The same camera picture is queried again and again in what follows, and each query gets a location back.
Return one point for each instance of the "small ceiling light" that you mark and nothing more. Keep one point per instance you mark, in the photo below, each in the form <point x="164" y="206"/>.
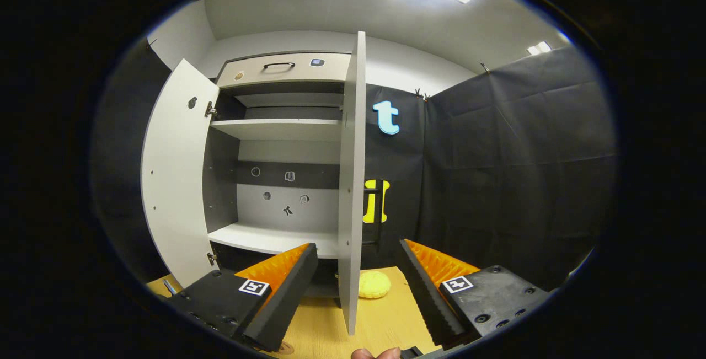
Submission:
<point x="539" y="48"/>

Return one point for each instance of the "white cabinet shelf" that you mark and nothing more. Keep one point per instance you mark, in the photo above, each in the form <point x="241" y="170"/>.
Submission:
<point x="276" y="128"/>

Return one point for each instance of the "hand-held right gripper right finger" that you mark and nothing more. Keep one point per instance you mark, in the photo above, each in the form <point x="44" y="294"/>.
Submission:
<point x="424" y="298"/>

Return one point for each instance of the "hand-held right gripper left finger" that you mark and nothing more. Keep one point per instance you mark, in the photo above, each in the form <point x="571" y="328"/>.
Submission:
<point x="287" y="298"/>

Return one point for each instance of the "white cabinet door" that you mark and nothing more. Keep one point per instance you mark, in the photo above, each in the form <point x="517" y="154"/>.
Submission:
<point x="176" y="182"/>
<point x="352" y="182"/>

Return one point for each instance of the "grey white cabinet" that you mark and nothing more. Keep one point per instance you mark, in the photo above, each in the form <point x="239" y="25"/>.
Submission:
<point x="220" y="182"/>

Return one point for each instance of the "yellow round sponge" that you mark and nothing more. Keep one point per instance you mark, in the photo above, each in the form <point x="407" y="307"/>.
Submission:
<point x="375" y="286"/>

